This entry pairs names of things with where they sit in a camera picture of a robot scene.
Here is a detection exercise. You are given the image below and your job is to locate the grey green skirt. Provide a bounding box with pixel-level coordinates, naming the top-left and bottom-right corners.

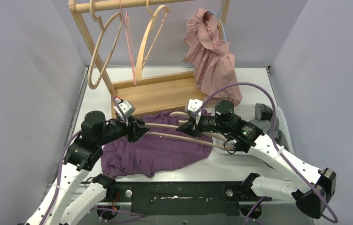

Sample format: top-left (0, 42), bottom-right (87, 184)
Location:
top-left (252, 103), bottom-right (283, 143)

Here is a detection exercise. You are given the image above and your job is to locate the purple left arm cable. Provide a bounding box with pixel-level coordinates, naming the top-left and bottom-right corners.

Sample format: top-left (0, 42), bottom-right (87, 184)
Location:
top-left (39, 96), bottom-right (127, 225)

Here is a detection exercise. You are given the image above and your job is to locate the blue wire hanger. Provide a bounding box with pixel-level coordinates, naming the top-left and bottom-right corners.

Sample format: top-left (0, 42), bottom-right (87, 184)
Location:
top-left (209, 0), bottom-right (230, 43)

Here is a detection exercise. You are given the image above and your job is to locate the purple skirt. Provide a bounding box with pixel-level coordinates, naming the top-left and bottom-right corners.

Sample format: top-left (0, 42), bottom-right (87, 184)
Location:
top-left (101, 109), bottom-right (215, 179)

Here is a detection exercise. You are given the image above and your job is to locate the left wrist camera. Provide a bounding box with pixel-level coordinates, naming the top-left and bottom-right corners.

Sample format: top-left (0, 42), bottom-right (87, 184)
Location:
top-left (113, 96), bottom-right (136, 122)

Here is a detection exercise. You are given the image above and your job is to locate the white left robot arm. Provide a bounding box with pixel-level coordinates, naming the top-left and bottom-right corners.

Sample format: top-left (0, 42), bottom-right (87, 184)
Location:
top-left (26, 111), bottom-right (150, 225)

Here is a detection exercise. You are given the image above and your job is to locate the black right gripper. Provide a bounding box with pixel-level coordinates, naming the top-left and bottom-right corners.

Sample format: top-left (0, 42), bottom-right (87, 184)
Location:
top-left (177, 112), bottom-right (230, 138)

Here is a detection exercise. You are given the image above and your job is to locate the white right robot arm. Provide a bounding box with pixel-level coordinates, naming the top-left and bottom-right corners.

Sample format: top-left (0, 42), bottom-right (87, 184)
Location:
top-left (176, 99), bottom-right (337, 219)

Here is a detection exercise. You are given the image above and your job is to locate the pink wire hanger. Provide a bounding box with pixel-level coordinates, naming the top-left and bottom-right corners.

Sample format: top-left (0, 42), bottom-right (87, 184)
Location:
top-left (119, 0), bottom-right (137, 86)

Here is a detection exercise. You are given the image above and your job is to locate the wooden hanger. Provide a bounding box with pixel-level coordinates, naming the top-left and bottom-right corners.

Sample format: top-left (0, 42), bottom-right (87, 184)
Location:
top-left (87, 0), bottom-right (123, 90)
top-left (134, 0), bottom-right (171, 82)
top-left (144, 111), bottom-right (233, 154)

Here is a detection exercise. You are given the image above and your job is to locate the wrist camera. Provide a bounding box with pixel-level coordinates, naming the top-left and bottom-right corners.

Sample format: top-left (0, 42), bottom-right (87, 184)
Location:
top-left (185, 99), bottom-right (203, 122)
top-left (113, 96), bottom-right (136, 122)

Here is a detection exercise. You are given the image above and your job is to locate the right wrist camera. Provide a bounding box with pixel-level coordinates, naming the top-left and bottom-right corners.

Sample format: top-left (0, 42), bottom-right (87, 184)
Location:
top-left (185, 99), bottom-right (203, 122)

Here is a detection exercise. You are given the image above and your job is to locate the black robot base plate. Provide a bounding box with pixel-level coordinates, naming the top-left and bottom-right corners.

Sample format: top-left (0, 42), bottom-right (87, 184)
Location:
top-left (97, 181), bottom-right (262, 222)

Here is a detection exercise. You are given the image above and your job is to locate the wooden hanger rack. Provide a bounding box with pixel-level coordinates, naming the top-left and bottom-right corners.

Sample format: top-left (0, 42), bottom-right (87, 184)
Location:
top-left (68, 0), bottom-right (230, 118)

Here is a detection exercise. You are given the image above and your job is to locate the pink pleated skirt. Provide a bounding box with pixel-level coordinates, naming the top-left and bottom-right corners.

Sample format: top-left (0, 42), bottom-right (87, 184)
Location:
top-left (183, 8), bottom-right (243, 106)

